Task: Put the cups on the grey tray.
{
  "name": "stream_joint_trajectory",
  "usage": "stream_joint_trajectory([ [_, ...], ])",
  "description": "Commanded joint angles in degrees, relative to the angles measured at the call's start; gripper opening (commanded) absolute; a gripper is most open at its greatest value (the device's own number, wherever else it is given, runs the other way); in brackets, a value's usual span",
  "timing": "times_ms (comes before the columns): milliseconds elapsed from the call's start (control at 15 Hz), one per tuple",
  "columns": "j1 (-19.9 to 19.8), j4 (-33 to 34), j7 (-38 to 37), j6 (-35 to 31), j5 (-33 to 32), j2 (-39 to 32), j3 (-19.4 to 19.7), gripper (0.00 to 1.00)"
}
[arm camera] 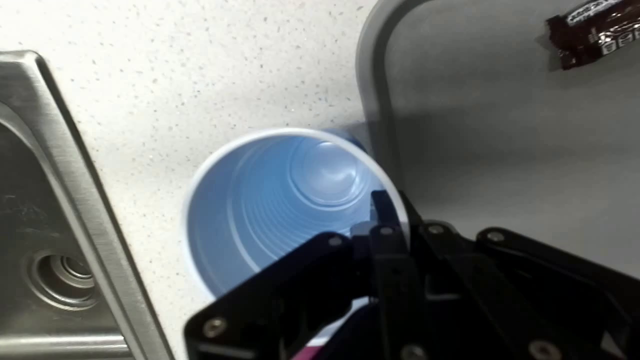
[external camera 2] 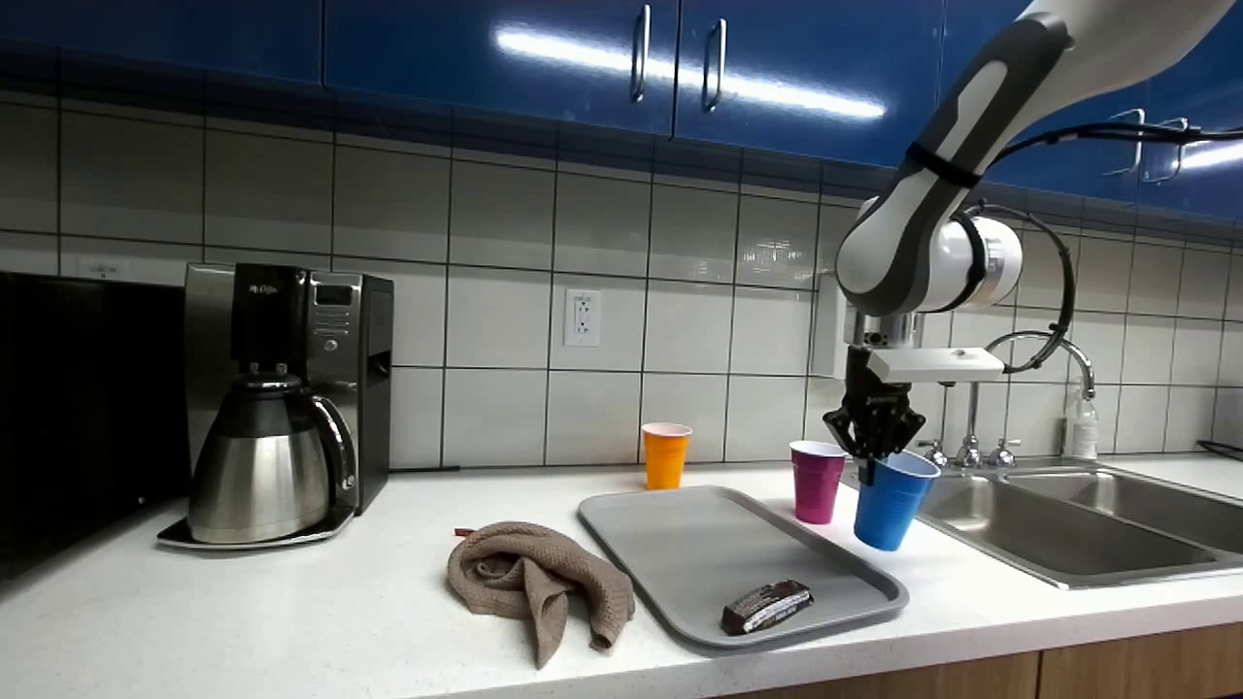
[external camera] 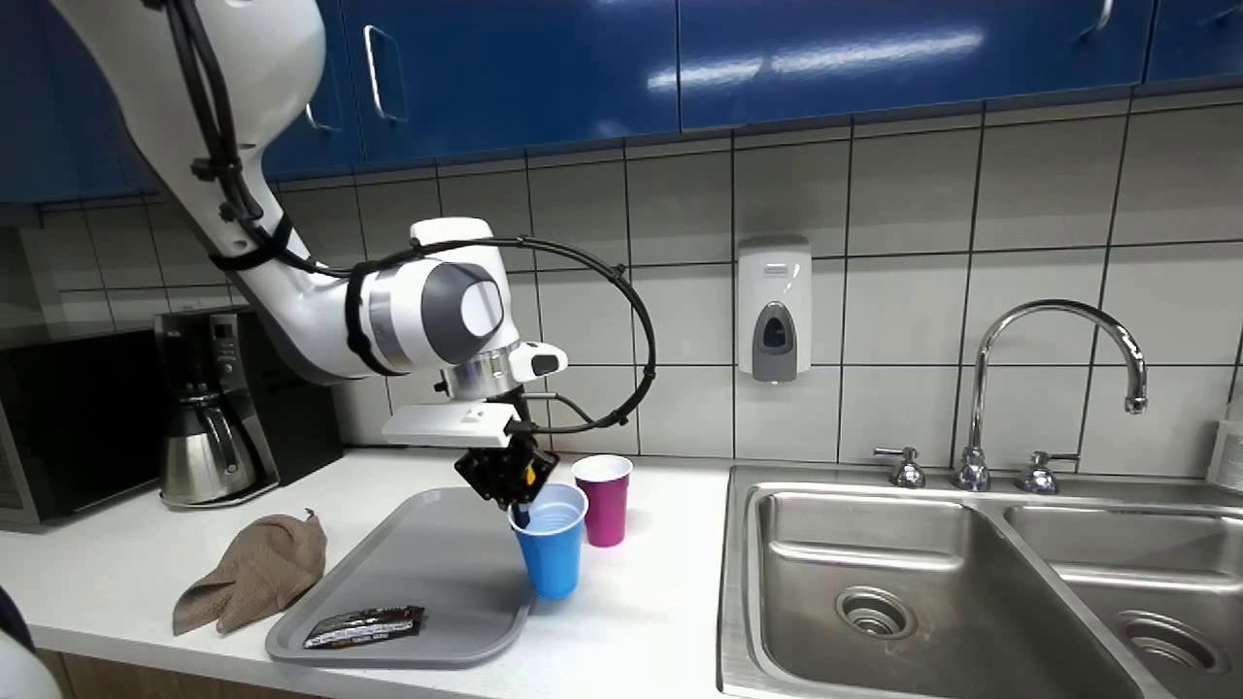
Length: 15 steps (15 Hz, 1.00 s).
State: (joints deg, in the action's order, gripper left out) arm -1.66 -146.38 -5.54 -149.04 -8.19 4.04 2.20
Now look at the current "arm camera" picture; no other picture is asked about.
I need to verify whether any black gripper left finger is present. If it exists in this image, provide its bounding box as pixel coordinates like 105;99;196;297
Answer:
182;221;375;360

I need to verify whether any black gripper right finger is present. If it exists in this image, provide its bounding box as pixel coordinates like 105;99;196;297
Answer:
367;187;640;360

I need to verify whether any blue plastic cup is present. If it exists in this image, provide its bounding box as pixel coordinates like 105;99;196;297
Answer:
180;125;409;309

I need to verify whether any grey plastic tray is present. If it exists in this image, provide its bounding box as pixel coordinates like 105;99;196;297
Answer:
355;0;640;281

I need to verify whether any steel sink drain strainer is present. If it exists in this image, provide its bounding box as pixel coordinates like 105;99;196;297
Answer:
25;248;104;313

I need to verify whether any stainless steel double sink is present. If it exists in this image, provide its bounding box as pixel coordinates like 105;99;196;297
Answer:
0;47;176;360

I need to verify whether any black handheld object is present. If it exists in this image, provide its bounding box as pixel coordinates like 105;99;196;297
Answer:
546;0;640;72

